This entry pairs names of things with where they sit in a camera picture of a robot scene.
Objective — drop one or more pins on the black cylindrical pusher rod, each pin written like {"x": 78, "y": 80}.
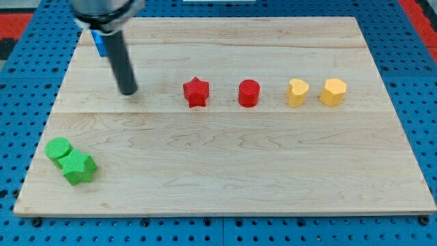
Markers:
{"x": 118, "y": 56}

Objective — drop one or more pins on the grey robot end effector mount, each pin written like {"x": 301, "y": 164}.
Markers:
{"x": 104, "y": 16}

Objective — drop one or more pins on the red star block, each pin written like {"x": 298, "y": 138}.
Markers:
{"x": 196, "y": 92}

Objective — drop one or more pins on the green star block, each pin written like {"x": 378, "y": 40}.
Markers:
{"x": 78, "y": 167}

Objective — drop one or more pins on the blue block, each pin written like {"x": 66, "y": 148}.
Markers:
{"x": 98, "y": 41}

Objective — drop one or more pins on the green cylinder block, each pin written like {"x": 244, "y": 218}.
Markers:
{"x": 57, "y": 149}

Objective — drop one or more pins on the wooden board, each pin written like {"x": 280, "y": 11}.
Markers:
{"x": 157, "y": 157}

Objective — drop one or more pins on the red cylinder block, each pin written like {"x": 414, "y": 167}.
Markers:
{"x": 248, "y": 93}

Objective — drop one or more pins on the yellow heart block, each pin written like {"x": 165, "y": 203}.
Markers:
{"x": 297, "y": 92}

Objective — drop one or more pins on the yellow hexagon block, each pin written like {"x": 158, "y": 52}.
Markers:
{"x": 333, "y": 92}

